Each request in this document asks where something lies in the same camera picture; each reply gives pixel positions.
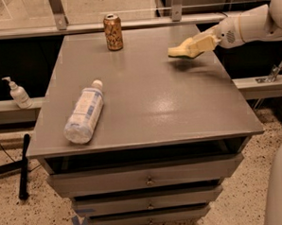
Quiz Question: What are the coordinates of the grey drawer cabinet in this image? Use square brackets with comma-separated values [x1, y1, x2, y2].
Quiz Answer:
[19, 20, 270, 225]

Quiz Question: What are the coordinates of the white pump dispenser bottle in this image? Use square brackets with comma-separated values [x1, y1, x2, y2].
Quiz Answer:
[3, 77, 32, 109]

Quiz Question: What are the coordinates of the top grey drawer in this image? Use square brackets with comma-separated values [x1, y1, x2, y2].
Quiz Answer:
[47, 153, 244, 198]

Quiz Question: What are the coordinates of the black stand leg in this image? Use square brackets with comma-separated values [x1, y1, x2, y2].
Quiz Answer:
[18, 133, 30, 200]

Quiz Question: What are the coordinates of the black cable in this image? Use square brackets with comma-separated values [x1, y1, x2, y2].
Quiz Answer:
[0, 135, 17, 164]

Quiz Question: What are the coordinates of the metal window rail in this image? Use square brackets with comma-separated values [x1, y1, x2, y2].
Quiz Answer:
[0, 0, 273, 41]

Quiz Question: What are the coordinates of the grey drawer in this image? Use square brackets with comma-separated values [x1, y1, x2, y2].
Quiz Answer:
[88, 203, 209, 225]
[72, 185, 222, 216]
[47, 153, 244, 198]

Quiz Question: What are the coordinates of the gold soda can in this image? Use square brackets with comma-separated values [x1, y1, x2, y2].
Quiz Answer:
[103, 13, 123, 51]

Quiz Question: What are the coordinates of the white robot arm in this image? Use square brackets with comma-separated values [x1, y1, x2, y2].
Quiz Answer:
[188, 0, 282, 225]

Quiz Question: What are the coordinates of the yellow sponge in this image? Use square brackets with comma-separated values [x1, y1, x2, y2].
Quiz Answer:
[168, 37, 203, 59]

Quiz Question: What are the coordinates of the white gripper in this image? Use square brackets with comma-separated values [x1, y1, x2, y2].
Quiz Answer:
[188, 17, 244, 57]

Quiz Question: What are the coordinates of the middle grey drawer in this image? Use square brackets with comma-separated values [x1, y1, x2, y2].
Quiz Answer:
[72, 185, 222, 216]

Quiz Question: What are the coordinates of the bottom grey drawer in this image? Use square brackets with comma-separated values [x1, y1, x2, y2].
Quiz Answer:
[88, 203, 209, 225]

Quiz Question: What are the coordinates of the metal bracket on ledge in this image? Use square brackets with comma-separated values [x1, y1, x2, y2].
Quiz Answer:
[256, 60, 282, 83]

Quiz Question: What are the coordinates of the clear blue-label plastic bottle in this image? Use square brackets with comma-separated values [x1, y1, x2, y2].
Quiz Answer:
[64, 79, 104, 144]

